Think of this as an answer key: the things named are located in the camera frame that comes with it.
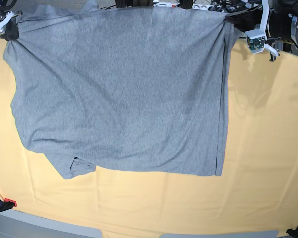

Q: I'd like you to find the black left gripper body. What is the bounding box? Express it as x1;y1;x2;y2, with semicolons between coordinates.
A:
266;11;298;46

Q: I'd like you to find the grey t-shirt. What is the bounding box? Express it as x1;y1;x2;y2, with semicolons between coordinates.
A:
3;0;237;179

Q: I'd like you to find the white power strip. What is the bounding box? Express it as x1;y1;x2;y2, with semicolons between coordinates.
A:
152;1;229;13

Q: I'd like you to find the yellow tablecloth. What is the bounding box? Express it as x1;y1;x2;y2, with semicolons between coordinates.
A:
0;40;298;238

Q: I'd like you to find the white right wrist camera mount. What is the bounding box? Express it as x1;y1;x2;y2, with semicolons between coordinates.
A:
0;11;23;57

